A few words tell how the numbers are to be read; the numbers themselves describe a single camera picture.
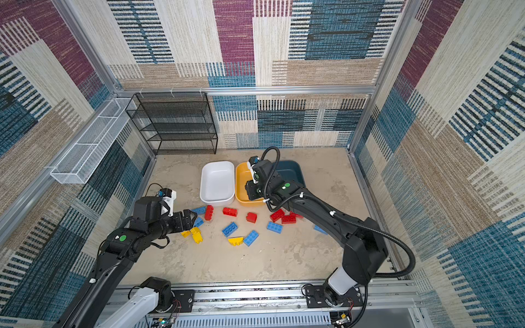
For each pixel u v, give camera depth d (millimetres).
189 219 669
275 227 893
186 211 676
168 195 664
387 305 734
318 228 508
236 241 850
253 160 714
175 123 1095
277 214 940
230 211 938
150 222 556
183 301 731
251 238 871
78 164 711
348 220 447
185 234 874
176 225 655
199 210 957
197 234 871
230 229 893
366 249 420
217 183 1047
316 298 729
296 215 923
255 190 699
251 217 935
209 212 934
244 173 1101
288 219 916
